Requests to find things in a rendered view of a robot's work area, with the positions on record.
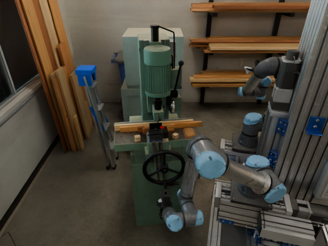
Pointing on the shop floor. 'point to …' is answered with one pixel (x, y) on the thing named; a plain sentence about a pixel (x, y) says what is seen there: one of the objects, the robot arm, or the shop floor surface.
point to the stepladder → (89, 80)
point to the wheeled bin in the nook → (120, 72)
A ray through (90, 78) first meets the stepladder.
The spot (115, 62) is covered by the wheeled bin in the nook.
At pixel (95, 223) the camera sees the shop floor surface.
